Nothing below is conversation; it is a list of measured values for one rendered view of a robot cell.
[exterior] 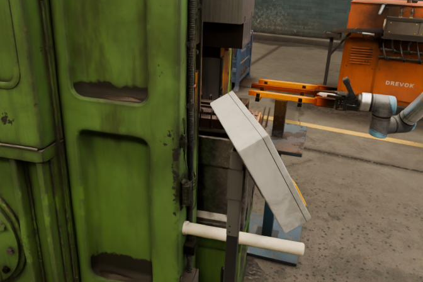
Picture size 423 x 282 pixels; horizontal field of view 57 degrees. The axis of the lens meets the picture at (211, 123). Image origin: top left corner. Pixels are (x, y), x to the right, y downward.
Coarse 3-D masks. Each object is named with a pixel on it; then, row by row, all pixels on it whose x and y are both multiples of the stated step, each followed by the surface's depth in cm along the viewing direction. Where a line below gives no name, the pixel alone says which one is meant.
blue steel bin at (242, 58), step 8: (248, 48) 568; (240, 56) 517; (248, 56) 574; (232, 64) 524; (240, 64) 529; (248, 64) 584; (232, 72) 528; (240, 72) 542; (248, 72) 593; (232, 80) 530; (240, 80) 541
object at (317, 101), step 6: (252, 90) 199; (264, 96) 196; (270, 96) 195; (276, 96) 194; (282, 96) 193; (288, 96) 192; (294, 96) 191; (300, 96) 192; (318, 96) 189; (306, 102) 190; (312, 102) 189; (318, 102) 189; (324, 102) 188; (330, 102) 187
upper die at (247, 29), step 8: (208, 24) 143; (216, 24) 142; (224, 24) 142; (232, 24) 141; (248, 24) 151; (208, 32) 144; (216, 32) 143; (224, 32) 143; (232, 32) 142; (240, 32) 141; (248, 32) 153; (208, 40) 145; (216, 40) 144; (224, 40) 144; (232, 40) 143; (240, 40) 142; (248, 40) 156; (240, 48) 143
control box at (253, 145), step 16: (224, 96) 117; (224, 112) 108; (240, 112) 103; (224, 128) 100; (240, 128) 96; (256, 128) 92; (240, 144) 89; (256, 144) 88; (272, 144) 88; (256, 160) 89; (272, 160) 90; (256, 176) 91; (272, 176) 92; (288, 176) 93; (272, 192) 93; (288, 192) 94; (272, 208) 95; (288, 208) 96; (304, 208) 97; (288, 224) 98
